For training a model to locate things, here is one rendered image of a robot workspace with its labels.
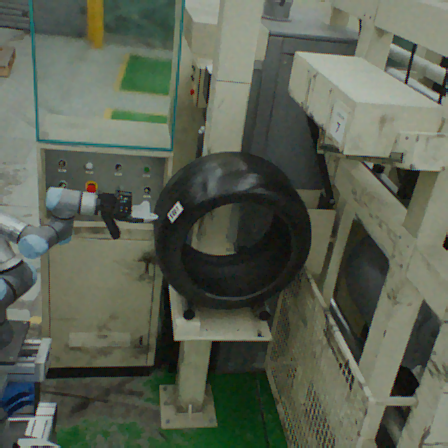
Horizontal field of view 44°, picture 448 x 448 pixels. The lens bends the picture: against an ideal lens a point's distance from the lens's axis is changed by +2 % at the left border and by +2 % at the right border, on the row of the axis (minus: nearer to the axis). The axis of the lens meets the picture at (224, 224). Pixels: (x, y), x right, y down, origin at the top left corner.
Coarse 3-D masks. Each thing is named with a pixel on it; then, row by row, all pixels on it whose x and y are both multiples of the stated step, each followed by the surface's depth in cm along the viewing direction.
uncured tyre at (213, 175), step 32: (224, 160) 187; (256, 160) 191; (192, 192) 178; (224, 192) 177; (256, 192) 178; (288, 192) 183; (160, 224) 184; (192, 224) 180; (288, 224) 185; (160, 256) 188; (192, 256) 217; (224, 256) 222; (256, 256) 222; (288, 256) 210; (192, 288) 192; (224, 288) 214; (256, 288) 211
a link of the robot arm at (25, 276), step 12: (0, 240) 197; (0, 252) 198; (12, 252) 202; (0, 264) 199; (12, 264) 199; (24, 264) 205; (0, 276) 198; (12, 276) 199; (24, 276) 203; (36, 276) 208; (24, 288) 203
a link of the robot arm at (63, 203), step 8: (48, 192) 178; (56, 192) 178; (64, 192) 179; (72, 192) 180; (80, 192) 181; (48, 200) 178; (56, 200) 178; (64, 200) 178; (72, 200) 179; (80, 200) 180; (48, 208) 180; (56, 208) 179; (64, 208) 179; (72, 208) 180; (80, 208) 186; (56, 216) 181; (64, 216) 181; (72, 216) 183
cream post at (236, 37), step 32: (224, 0) 185; (256, 0) 185; (224, 32) 188; (256, 32) 190; (224, 64) 193; (224, 96) 199; (224, 128) 204; (224, 224) 224; (192, 352) 254; (192, 384) 264
